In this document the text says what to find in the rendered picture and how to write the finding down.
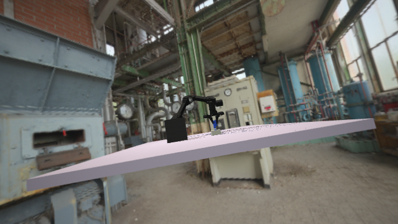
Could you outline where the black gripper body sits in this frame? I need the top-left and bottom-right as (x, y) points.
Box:
(203, 107), (224, 118)

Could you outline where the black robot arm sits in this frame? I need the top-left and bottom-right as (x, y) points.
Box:
(171, 95), (223, 119)

